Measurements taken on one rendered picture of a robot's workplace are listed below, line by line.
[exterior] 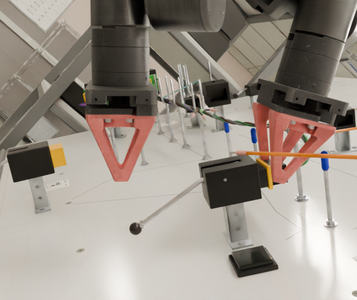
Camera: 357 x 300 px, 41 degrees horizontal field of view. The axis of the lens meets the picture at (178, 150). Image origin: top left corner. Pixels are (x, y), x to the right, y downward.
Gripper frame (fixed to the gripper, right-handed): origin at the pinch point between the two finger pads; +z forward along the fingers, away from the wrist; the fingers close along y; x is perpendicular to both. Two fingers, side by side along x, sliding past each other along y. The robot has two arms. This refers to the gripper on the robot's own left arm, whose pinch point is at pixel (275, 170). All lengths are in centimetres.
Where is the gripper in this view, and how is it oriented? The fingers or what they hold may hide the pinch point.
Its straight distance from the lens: 52.9
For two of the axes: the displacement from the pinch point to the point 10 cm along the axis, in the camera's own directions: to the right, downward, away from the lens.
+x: -9.6, -2.2, -1.9
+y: -1.4, -2.3, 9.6
